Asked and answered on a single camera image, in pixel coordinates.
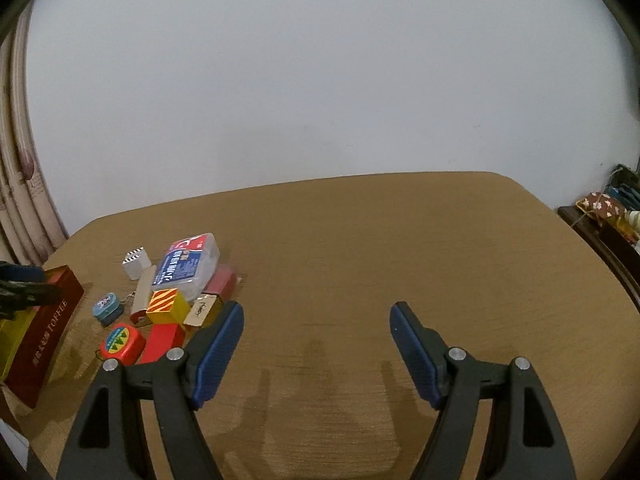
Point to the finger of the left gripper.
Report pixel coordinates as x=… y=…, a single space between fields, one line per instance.
x=13 y=273
x=20 y=297

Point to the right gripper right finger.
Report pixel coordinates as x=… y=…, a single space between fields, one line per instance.
x=525 y=439

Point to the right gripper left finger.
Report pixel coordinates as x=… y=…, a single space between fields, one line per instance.
x=107 y=440

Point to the red rectangular box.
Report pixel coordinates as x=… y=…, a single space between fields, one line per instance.
x=162 y=338

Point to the red yellow tape measure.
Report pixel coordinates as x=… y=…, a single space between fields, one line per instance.
x=125 y=343

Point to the gold rectangular box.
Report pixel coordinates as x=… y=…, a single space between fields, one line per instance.
x=203 y=312

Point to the yellow red striped box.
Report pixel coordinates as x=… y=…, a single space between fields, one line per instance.
x=167 y=306

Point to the silver ribbed lighter case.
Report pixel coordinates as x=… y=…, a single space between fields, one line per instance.
x=137 y=314

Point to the small blue oval tin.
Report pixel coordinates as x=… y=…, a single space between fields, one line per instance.
x=107 y=309

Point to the dark pink small box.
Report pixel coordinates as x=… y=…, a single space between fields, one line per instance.
x=222 y=284

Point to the blue red plastic card box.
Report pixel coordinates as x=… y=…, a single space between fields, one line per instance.
x=188 y=265

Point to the white zigzag cube box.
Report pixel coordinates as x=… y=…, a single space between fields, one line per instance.
x=135 y=262

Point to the beige patterned curtain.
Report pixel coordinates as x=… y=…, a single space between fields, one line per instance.
x=31 y=229

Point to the red gold toffee tin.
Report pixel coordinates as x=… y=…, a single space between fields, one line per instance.
x=29 y=341

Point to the dark wooden side cabinet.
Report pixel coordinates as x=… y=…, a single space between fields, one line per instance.
x=610 y=246

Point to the brown floral pouch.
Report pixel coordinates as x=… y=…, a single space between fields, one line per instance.
x=601 y=206

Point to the white paper cup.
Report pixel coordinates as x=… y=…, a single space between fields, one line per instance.
x=633 y=219

